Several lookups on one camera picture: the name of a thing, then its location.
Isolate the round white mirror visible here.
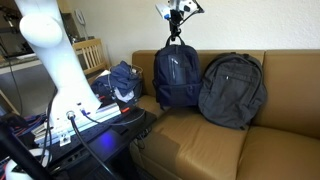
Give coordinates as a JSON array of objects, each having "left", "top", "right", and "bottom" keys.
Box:
[{"left": 73, "top": 7, "right": 89, "bottom": 38}]

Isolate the navy blue backpack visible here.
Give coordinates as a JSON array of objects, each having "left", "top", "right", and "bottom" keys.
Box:
[{"left": 152, "top": 34, "right": 203, "bottom": 111}]

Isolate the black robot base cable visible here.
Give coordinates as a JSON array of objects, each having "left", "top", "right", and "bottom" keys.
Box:
[{"left": 65, "top": 110, "right": 118, "bottom": 180}]

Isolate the blue clothing pile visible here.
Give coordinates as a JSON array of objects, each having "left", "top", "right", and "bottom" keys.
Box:
[{"left": 90, "top": 60, "right": 143, "bottom": 105}]

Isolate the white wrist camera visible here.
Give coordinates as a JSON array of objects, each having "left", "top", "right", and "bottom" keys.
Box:
[{"left": 155, "top": 2, "right": 172, "bottom": 21}]

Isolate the light wooden chair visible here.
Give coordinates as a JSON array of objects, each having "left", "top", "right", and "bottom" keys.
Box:
[{"left": 71, "top": 38, "right": 111, "bottom": 82}]

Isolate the silver aluminium rail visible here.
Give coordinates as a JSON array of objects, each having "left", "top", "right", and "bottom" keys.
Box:
[{"left": 33, "top": 101, "right": 123, "bottom": 148}]

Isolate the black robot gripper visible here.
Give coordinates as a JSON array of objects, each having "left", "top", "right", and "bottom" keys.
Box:
[{"left": 168, "top": 8, "right": 183, "bottom": 42}]

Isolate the brown leather sofa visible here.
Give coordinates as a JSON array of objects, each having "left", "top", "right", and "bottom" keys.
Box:
[{"left": 129, "top": 48, "right": 320, "bottom": 180}]

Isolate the black tripod pole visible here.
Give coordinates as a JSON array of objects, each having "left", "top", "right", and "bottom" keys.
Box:
[{"left": 0, "top": 112, "right": 52, "bottom": 180}]

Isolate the grey backpack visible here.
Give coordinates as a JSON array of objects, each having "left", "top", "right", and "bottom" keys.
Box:
[{"left": 197, "top": 51, "right": 268, "bottom": 131}]

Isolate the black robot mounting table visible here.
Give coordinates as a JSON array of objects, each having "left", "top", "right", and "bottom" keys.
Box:
[{"left": 33, "top": 103, "right": 158, "bottom": 180}]

